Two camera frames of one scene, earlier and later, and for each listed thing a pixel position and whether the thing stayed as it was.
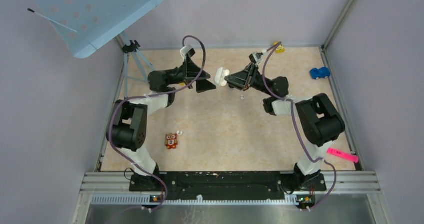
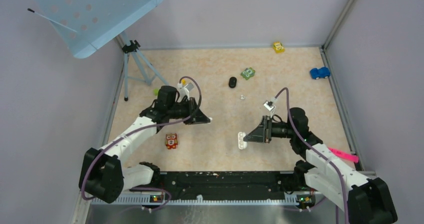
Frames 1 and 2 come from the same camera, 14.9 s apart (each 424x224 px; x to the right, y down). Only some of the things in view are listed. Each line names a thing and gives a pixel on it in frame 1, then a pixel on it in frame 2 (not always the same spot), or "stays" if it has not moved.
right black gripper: [244, 80] -> [263, 132]
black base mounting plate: [227, 185] stays
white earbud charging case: [220, 74] -> [242, 144]
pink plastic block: [343, 154] stays
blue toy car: [324, 72] stays
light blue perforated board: [82, 15] stays
